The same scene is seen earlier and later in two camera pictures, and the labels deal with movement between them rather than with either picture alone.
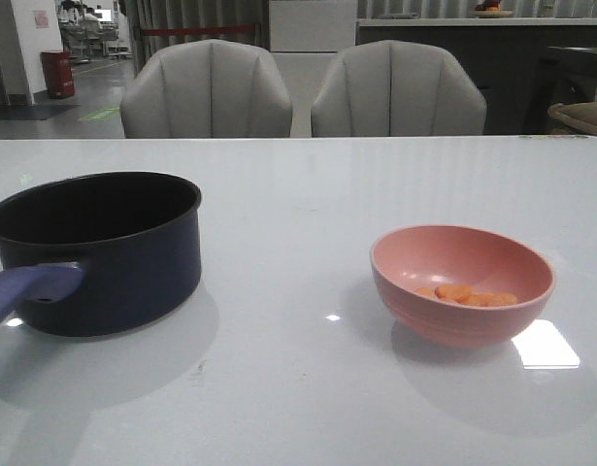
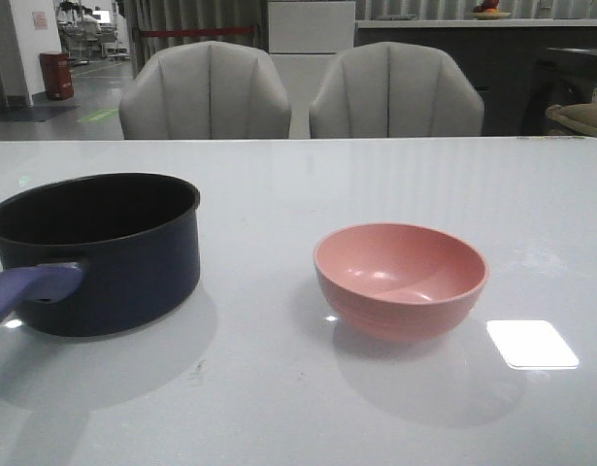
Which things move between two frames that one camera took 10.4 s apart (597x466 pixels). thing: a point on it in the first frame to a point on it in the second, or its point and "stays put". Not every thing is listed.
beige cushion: (586, 117) stays put
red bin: (58, 74) stays put
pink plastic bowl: (459, 286) to (399, 281)
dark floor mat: (26, 112) stays put
